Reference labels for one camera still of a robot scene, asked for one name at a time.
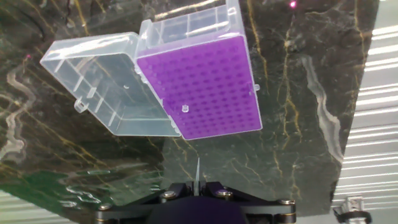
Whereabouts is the black cable loop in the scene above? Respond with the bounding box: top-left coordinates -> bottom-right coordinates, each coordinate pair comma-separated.
331,208 -> 373,224

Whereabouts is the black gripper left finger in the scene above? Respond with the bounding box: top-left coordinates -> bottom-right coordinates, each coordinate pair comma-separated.
95,182 -> 195,224

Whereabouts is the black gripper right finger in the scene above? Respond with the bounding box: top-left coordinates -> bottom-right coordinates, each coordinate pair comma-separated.
200,182 -> 297,224

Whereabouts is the dark marble pattern mat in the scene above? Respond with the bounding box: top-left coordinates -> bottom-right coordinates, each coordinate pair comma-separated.
0,0 -> 381,224

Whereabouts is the purple pipette tip holder box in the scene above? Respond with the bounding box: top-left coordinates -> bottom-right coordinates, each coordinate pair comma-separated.
39,0 -> 264,141

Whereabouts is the grey metal clamp bracket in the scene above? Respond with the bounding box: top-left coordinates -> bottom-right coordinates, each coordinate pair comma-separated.
341,195 -> 365,216

